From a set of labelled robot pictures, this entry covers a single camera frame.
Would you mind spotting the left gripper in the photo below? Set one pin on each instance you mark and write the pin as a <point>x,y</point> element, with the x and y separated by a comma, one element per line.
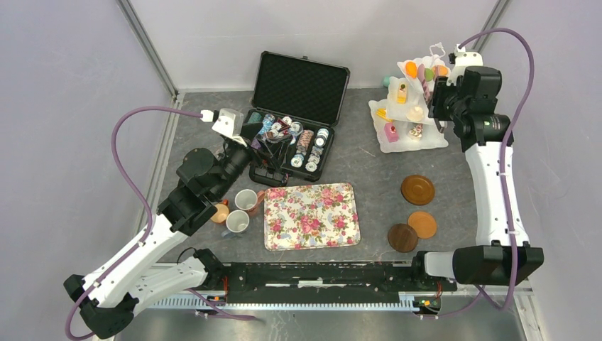
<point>275,152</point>

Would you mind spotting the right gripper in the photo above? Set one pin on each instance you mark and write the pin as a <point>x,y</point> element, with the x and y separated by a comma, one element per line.
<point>441,89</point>

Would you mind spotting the yellow round biscuit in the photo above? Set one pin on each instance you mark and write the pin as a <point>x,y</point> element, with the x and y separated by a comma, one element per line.
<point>440,70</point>

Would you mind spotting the green round macaron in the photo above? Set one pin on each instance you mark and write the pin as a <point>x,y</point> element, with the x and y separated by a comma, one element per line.
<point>428,75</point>

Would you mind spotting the cream round pudding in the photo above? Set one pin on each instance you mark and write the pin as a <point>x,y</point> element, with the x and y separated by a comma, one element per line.
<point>415,114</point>

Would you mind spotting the sprinkled strawberry cake slice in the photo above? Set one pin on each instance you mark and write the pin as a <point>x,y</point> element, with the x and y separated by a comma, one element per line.
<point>416,132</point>

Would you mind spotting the orange pastry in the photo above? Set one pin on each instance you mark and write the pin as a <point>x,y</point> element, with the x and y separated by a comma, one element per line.
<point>411,69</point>

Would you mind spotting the yellow cake with green fruit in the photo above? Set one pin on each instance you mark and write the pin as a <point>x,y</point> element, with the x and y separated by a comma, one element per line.
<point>402,93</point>

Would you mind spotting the pink strawberry cake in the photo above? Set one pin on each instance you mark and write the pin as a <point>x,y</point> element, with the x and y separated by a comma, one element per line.
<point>391,132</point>

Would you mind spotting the yellow kiwi cake slice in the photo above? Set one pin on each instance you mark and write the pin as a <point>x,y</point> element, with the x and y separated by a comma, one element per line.
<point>382,113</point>

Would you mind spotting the pink-handled metal tongs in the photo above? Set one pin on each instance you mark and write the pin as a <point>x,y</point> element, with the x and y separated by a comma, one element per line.
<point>427,91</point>

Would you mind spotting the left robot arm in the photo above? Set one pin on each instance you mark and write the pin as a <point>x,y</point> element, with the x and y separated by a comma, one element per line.
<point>109,298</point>

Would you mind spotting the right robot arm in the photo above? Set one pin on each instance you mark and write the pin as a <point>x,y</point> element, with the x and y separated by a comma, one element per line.
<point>502,254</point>

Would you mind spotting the black poker chip case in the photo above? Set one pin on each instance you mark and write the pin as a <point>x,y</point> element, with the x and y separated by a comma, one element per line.
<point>302,98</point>

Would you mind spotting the pink mug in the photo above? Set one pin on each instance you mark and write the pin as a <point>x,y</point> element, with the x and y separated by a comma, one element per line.
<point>249,201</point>

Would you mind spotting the white three-tier cake stand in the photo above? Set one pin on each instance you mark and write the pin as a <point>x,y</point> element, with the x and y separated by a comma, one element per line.
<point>401,120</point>

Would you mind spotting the grey white mug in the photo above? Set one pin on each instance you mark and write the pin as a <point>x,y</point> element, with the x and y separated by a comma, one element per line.
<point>237,223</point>

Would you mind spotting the orange mug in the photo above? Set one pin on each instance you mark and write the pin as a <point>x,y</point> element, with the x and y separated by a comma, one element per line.
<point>220,216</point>

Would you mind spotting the floral serving tray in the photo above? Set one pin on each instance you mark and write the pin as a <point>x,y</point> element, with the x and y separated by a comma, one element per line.
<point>310,217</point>

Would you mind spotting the medium brown wooden coaster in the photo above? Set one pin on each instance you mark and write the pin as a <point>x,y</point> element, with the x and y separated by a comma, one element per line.
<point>417,190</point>

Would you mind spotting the light orange wooden coaster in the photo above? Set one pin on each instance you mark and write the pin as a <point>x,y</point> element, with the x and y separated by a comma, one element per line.
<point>423,223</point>

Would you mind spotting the dark brown wooden coaster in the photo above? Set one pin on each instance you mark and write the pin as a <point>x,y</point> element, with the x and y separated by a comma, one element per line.
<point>402,238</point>

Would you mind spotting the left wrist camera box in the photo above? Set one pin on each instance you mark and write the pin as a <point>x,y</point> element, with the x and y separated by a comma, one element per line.
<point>229,124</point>

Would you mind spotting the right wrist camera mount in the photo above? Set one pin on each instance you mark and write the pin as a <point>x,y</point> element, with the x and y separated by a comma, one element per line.
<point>461,59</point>

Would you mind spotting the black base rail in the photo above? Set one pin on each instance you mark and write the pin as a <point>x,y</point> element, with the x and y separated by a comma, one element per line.
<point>317,284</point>

